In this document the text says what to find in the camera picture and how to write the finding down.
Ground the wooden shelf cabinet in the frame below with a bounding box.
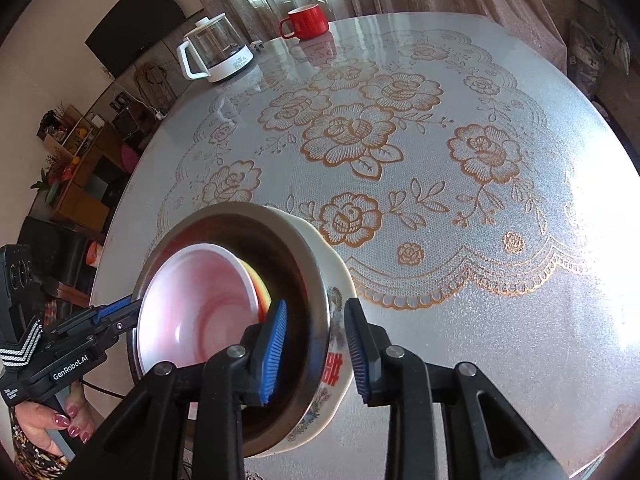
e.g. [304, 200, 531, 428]
[32, 105, 141, 232]

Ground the yellow plastic bowl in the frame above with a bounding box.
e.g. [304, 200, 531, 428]
[240, 260, 271, 323]

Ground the stainless steel bowl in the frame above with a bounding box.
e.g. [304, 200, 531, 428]
[128, 203, 330, 456]

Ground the white glass electric kettle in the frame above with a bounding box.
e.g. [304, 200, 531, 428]
[177, 13, 254, 84]

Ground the lace floral tablecloth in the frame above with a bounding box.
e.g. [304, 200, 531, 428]
[91, 13, 639, 474]

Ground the red mug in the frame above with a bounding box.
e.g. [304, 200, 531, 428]
[279, 3, 329, 40]

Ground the left hand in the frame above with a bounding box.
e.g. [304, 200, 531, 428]
[14, 382, 103, 457]

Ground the red plastic bowl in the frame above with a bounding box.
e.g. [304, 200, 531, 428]
[136, 243, 259, 372]

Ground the large dragon pattern plate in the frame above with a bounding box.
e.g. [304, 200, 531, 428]
[258, 208, 357, 458]

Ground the black wall television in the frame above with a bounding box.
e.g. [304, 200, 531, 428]
[85, 0, 186, 78]

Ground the patterned sack on floor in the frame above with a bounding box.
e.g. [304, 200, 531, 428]
[567, 21, 605, 100]

